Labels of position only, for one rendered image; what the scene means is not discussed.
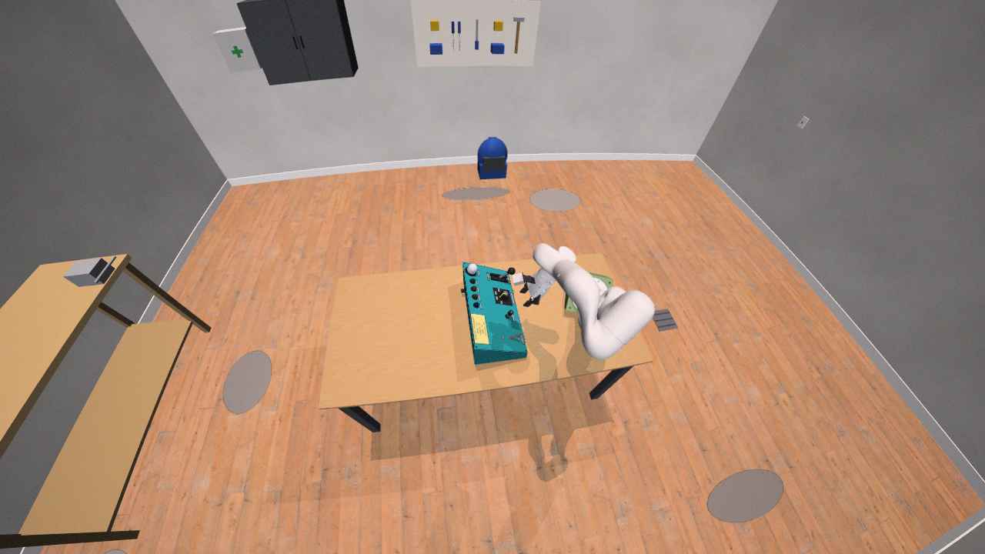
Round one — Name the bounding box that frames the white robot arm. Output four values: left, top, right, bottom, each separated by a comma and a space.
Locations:
533, 243, 655, 360

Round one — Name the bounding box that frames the dark teal console housing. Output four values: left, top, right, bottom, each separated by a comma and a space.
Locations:
461, 262, 528, 365

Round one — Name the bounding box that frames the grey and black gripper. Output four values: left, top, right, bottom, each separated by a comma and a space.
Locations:
519, 272, 551, 307

